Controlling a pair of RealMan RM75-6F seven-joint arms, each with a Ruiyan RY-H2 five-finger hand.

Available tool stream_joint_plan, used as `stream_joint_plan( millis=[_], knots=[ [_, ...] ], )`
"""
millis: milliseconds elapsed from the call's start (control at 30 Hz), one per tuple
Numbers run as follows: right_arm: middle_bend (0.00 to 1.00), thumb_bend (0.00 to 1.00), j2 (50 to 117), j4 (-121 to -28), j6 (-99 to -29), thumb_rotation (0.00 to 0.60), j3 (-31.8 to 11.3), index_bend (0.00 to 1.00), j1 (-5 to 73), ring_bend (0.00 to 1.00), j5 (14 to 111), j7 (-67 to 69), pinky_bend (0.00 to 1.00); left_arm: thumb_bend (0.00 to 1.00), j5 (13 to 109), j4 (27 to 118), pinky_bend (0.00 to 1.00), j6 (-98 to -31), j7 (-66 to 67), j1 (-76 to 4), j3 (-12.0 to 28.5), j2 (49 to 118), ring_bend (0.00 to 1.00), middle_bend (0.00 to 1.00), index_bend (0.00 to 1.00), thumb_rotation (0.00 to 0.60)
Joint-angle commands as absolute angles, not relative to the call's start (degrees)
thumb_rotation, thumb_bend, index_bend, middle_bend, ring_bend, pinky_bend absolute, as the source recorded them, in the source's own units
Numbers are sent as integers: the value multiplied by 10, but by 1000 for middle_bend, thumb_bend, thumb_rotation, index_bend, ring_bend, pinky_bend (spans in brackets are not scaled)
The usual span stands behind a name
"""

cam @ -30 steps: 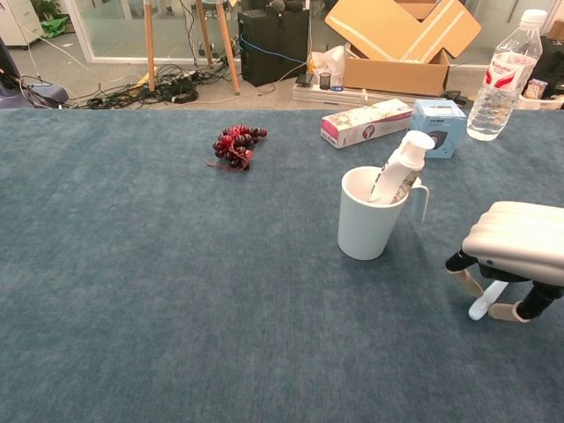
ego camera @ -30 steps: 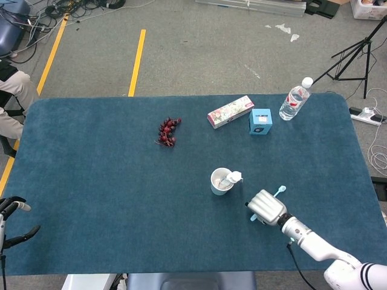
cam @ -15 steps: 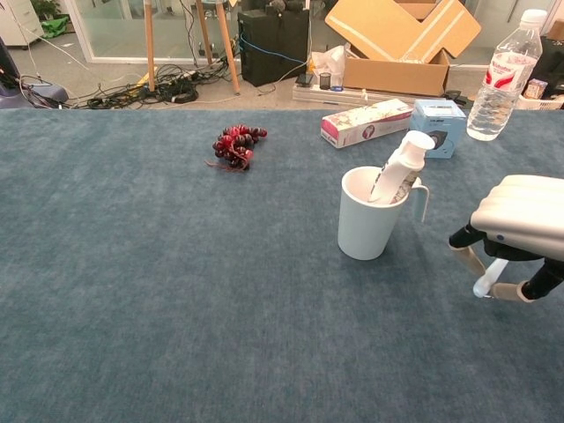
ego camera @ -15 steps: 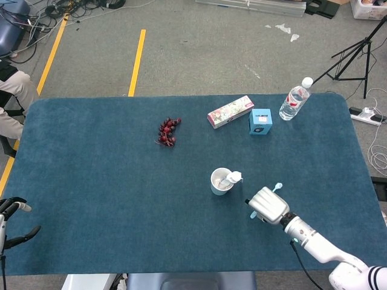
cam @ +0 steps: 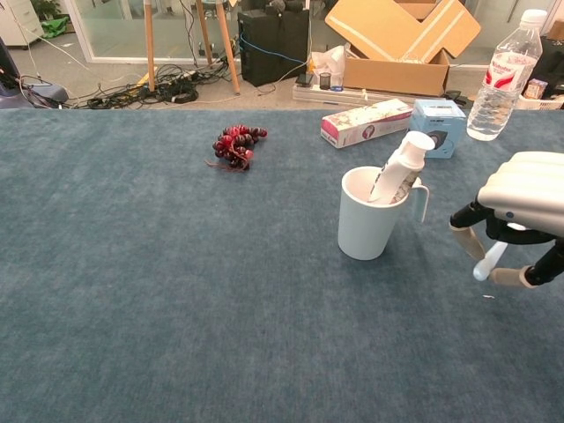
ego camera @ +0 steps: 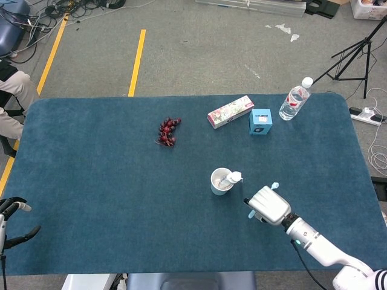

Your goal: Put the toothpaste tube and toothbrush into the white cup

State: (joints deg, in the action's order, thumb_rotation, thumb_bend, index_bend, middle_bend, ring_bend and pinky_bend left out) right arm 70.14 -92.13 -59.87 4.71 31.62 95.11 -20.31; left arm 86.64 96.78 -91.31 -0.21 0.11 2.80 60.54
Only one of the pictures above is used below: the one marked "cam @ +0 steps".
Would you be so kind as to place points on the open cardboard box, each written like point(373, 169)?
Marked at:
point(396, 75)

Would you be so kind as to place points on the blue table carpet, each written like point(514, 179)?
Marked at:
point(176, 286)

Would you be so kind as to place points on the white plastic basket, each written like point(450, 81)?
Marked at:
point(542, 105)

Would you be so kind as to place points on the green bag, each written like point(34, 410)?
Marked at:
point(55, 26)

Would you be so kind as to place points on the white toothpaste tube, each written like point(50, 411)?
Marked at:
point(396, 172)

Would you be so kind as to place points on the white cabinet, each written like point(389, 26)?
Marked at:
point(17, 22)

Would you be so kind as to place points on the pink floral carton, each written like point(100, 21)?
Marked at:
point(361, 125)

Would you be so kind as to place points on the clear water bottle red label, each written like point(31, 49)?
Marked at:
point(498, 88)

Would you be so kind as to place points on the green potted plant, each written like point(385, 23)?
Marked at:
point(44, 9)

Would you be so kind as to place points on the white plastic bag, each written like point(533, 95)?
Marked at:
point(328, 59)

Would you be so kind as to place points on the wooden stool leg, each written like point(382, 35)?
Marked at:
point(204, 35)
point(227, 44)
point(150, 44)

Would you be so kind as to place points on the light blue toothbrush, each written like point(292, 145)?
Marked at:
point(484, 266)

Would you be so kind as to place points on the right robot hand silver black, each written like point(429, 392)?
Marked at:
point(524, 189)

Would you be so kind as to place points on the red grape bunch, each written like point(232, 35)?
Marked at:
point(233, 143)

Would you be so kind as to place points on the black smartphone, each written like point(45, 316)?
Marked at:
point(304, 79)

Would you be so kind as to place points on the dark blue padded seat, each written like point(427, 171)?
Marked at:
point(48, 92)

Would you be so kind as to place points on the blue speaker box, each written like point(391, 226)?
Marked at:
point(445, 119)

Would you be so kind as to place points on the small printed carton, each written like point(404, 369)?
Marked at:
point(536, 88)

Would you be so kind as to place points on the black computer tower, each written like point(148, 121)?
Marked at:
point(273, 48)

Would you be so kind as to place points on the black mesh pen cup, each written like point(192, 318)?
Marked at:
point(325, 81)

